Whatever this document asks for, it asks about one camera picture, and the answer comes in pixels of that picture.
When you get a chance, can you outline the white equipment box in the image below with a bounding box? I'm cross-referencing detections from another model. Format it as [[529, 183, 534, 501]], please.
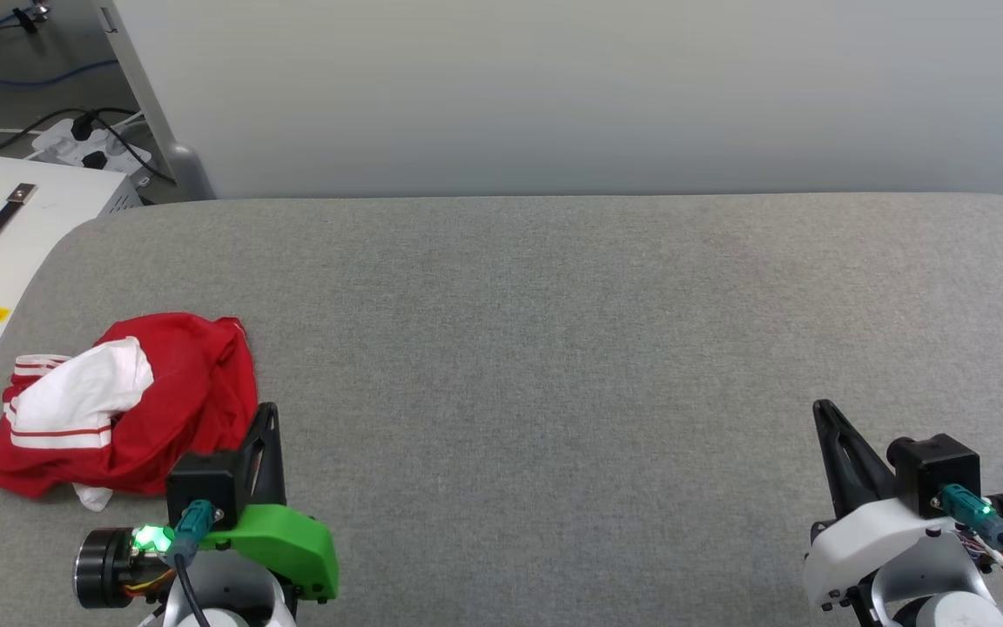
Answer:
[[0, 154, 145, 394]]

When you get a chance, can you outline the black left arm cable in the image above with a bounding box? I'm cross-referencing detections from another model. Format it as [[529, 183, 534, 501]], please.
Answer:
[[169, 499, 217, 627]]

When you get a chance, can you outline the white partition panel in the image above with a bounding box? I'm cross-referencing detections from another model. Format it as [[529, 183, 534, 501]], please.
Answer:
[[91, 0, 1003, 200]]

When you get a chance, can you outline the black clamp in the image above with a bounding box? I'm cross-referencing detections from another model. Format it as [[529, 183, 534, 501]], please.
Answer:
[[11, 0, 52, 36]]

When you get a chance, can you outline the red and white jersey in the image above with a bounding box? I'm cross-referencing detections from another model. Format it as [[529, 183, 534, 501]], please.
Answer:
[[0, 313, 259, 512]]

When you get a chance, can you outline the white power strip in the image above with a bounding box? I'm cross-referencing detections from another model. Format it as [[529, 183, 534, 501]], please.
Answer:
[[29, 117, 155, 189]]

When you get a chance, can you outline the blue cable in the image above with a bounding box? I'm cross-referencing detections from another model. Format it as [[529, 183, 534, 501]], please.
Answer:
[[0, 10, 121, 89]]

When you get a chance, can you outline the grey partition foot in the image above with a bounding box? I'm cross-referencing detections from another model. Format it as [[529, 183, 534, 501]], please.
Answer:
[[157, 141, 217, 202]]

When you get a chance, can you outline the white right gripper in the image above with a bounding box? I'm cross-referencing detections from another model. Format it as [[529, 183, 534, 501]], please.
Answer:
[[802, 399, 1003, 611]]

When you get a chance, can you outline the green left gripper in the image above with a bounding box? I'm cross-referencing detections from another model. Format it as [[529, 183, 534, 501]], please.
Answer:
[[75, 402, 339, 609]]

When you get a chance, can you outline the black power cable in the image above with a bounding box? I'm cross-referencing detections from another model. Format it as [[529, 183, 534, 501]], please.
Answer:
[[0, 106, 178, 186]]

